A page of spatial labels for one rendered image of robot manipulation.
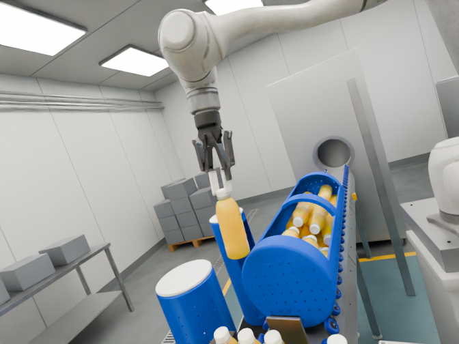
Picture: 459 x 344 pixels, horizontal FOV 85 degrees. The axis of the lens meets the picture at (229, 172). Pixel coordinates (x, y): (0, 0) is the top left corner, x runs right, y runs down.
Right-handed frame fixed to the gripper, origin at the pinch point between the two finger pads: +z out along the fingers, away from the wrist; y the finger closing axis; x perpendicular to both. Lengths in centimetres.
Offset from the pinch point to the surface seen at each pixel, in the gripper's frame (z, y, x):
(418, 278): 121, -41, -184
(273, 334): 36.3, -13.3, 9.4
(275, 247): 21.9, -9.8, -6.9
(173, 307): 51, 44, -9
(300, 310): 42.5, -12.5, -9.6
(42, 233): 38, 346, -66
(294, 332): 44.1, -12.9, -2.0
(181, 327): 61, 44, -10
